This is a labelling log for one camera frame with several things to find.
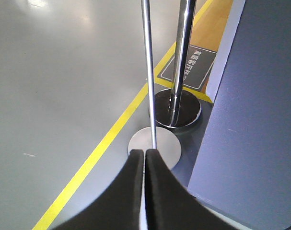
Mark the chrome stanchion post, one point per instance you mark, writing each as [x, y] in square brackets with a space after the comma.
[175, 107]

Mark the grey floor sign mat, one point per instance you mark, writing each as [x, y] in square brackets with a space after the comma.
[199, 63]

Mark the white fridge door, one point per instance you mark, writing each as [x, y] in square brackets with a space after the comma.
[243, 167]

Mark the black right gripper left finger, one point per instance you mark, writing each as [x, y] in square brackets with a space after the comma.
[118, 207]

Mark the matte silver sign stand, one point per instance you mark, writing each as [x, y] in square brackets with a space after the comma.
[154, 137]

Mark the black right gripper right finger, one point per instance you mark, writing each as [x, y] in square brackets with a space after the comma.
[169, 206]

